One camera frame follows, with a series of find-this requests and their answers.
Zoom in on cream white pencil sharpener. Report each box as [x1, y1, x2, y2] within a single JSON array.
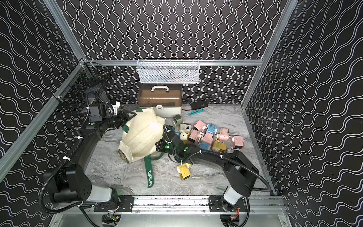
[[179, 124, 192, 134]]

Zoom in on pink boxy pencil sharpener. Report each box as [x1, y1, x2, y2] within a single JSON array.
[[188, 129, 200, 143]]

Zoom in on green pencil sharpener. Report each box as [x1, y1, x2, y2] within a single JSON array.
[[173, 114, 184, 127]]

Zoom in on cream tote bag green handles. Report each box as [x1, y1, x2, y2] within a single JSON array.
[[118, 108, 165, 188]]

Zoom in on yellow square pencil sharpener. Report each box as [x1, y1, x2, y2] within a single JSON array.
[[176, 163, 192, 180]]

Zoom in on teal blue small sharpener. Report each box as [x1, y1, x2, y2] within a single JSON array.
[[199, 142, 211, 150]]

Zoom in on blue square pencil sharpener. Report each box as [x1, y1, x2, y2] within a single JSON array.
[[206, 124, 218, 135]]

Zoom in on olive yellow square sharpener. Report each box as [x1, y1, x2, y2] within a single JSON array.
[[211, 140, 227, 153]]

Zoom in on pink round pencil sharpener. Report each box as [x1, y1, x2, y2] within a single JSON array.
[[216, 128, 230, 141]]

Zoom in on pink square pencil sharpener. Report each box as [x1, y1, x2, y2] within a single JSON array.
[[231, 136, 244, 149]]

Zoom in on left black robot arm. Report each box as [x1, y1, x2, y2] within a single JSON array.
[[38, 109, 137, 214]]

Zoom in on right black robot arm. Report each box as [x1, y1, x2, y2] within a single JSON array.
[[155, 132, 271, 205]]

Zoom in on black battery pack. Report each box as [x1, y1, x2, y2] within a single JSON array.
[[190, 101, 209, 110]]

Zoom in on teal utility knife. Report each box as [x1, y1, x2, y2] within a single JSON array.
[[188, 109, 205, 116]]

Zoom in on brown lid white toolbox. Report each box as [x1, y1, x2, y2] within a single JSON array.
[[137, 84, 182, 118]]

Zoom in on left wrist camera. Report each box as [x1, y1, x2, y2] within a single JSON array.
[[86, 102, 118, 123]]

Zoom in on black wire basket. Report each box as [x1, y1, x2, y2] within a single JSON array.
[[55, 62, 112, 114]]

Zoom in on white wire mesh basket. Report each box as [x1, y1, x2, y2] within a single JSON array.
[[136, 59, 200, 84]]

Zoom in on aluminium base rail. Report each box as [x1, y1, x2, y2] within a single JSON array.
[[70, 194, 287, 215]]

